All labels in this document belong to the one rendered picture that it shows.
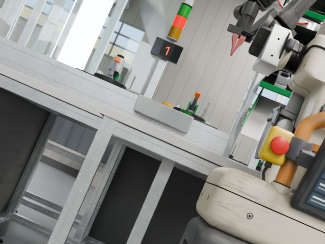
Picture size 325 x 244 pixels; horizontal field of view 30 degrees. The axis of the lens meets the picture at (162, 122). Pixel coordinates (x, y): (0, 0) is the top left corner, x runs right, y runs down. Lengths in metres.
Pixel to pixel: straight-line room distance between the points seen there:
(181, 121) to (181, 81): 8.29
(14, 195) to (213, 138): 1.66
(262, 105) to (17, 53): 0.98
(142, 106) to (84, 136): 2.15
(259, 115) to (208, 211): 1.26
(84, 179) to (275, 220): 0.80
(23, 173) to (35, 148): 0.15
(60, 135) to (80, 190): 2.45
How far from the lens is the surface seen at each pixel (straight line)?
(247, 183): 1.19
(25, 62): 2.29
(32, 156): 3.55
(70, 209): 1.86
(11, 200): 3.58
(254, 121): 2.38
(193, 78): 10.43
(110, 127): 1.84
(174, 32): 2.53
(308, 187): 1.19
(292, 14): 1.83
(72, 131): 4.28
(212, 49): 10.54
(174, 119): 2.13
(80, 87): 2.23
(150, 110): 2.13
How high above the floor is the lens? 0.76
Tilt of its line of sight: 4 degrees up
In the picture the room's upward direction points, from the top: 24 degrees clockwise
